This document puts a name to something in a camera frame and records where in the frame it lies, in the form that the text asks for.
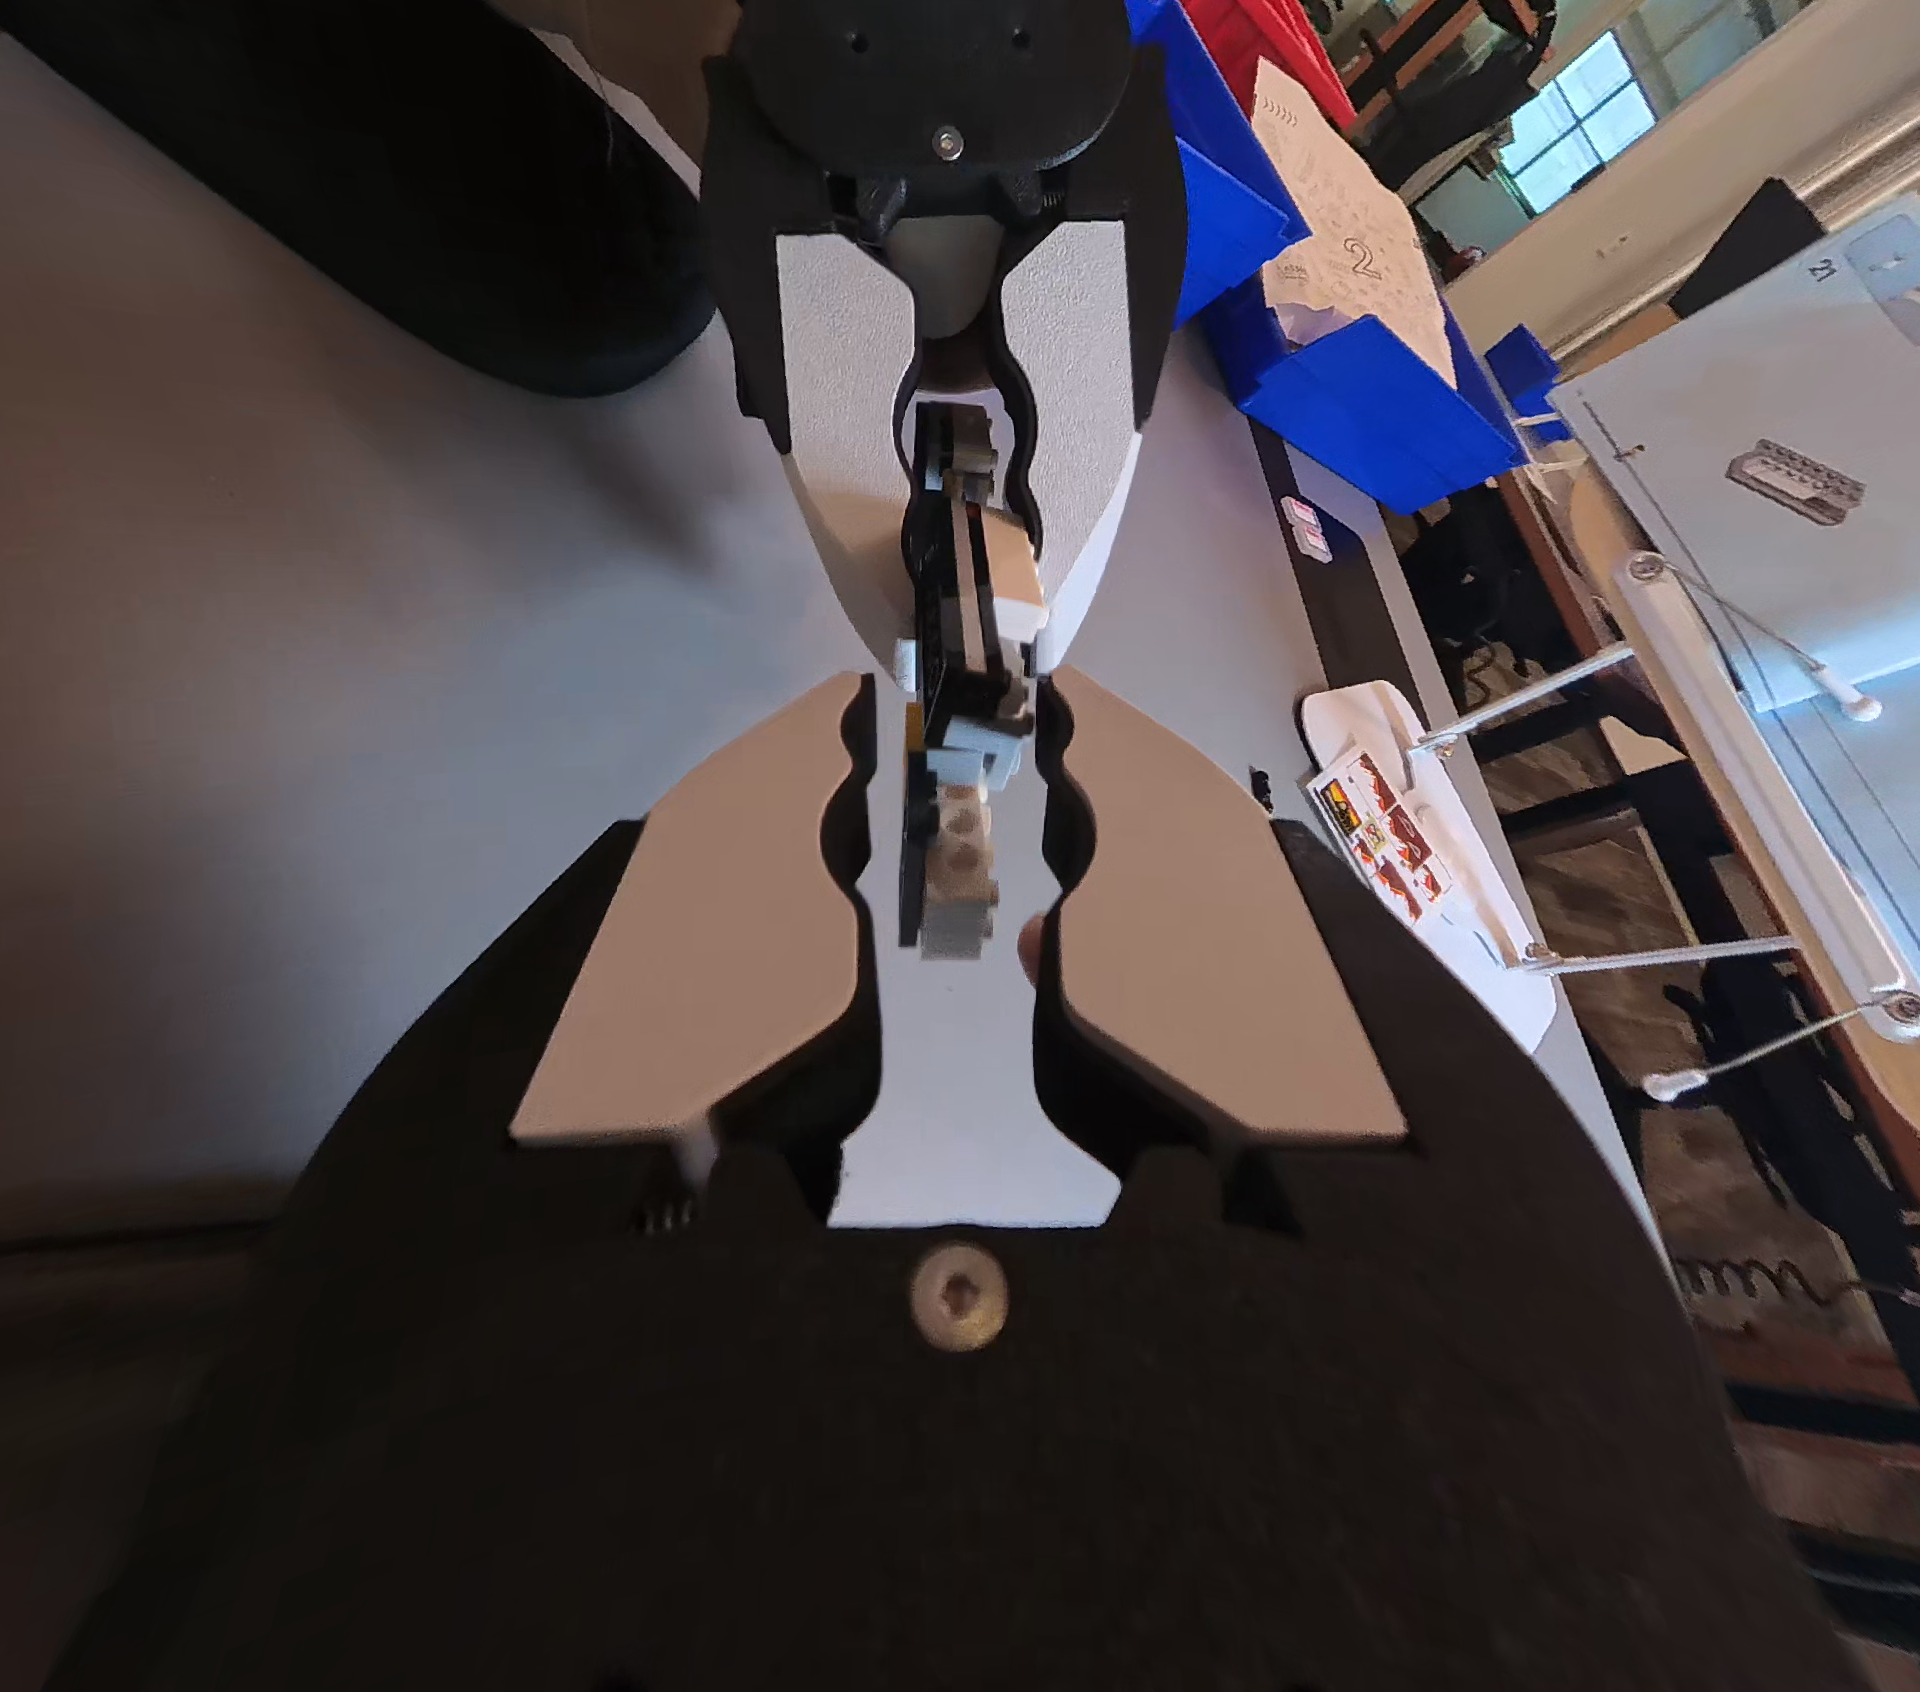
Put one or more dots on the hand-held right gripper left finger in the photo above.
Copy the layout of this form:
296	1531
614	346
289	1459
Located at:
721	942

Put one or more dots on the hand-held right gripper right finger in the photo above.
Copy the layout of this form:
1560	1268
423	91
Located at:
1201	956

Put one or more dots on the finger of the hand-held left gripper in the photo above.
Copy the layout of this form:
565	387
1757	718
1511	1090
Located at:
841	403
1089	403

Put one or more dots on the grey lego model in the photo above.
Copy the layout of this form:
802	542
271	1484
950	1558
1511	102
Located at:
960	733

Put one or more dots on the instruction booklet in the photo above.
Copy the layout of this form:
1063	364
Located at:
1694	492

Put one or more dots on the person's right hand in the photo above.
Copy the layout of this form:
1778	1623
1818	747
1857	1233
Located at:
1030	947

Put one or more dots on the sticker sheet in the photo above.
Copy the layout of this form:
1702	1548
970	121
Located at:
1381	837

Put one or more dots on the white book stand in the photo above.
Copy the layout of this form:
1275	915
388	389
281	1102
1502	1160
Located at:
1508	973

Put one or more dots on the black wrist rest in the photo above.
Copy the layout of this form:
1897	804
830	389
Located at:
300	116

